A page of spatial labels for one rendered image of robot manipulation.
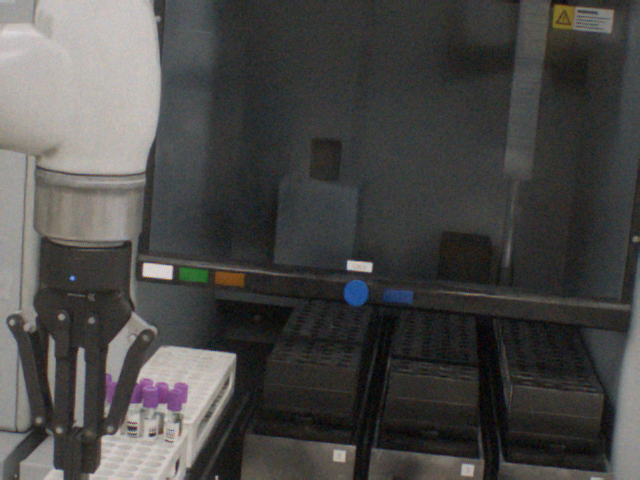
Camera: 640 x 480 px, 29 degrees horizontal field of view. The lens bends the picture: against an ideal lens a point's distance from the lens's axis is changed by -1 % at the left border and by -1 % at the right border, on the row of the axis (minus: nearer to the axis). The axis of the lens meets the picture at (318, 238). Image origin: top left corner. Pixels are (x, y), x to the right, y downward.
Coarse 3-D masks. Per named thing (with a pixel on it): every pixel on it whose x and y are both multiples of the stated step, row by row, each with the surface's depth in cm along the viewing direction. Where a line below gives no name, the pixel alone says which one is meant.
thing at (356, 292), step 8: (360, 280) 149; (352, 288) 148; (360, 288) 148; (368, 288) 149; (344, 296) 149; (352, 296) 148; (360, 296) 148; (368, 296) 148; (352, 304) 149; (360, 304) 149
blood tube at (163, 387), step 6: (156, 384) 126; (162, 384) 127; (168, 384) 126; (162, 390) 126; (168, 390) 126; (162, 396) 126; (162, 402) 126; (162, 408) 126; (156, 414) 127; (162, 414) 127; (156, 420) 127; (162, 420) 127; (156, 426) 127; (162, 426) 127; (156, 432) 127; (162, 432) 127
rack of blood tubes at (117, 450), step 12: (108, 444) 123; (120, 444) 123; (132, 444) 124; (144, 444) 125; (156, 444) 124; (168, 444) 125; (180, 444) 125; (108, 456) 119; (120, 456) 120; (132, 456) 121; (144, 456) 121; (156, 456) 121; (168, 456) 121; (180, 456) 127; (108, 468) 118; (120, 468) 117; (132, 468) 118; (144, 468) 117; (156, 468) 117; (168, 468) 120; (180, 468) 127
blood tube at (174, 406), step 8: (176, 392) 124; (168, 400) 124; (176, 400) 124; (168, 408) 124; (176, 408) 124; (168, 416) 125; (176, 416) 124; (168, 424) 125; (176, 424) 125; (168, 432) 125; (176, 432) 125; (168, 440) 125; (176, 440) 125
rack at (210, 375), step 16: (160, 352) 158; (176, 352) 158; (192, 352) 159; (208, 352) 160; (224, 352) 160; (144, 368) 150; (160, 368) 151; (176, 368) 151; (192, 368) 152; (208, 368) 152; (224, 368) 153; (192, 384) 146; (208, 384) 147; (224, 384) 160; (192, 400) 139; (208, 400) 140; (224, 400) 153; (192, 416) 134; (208, 416) 151; (192, 432) 132; (208, 432) 143; (192, 448) 133; (192, 464) 133
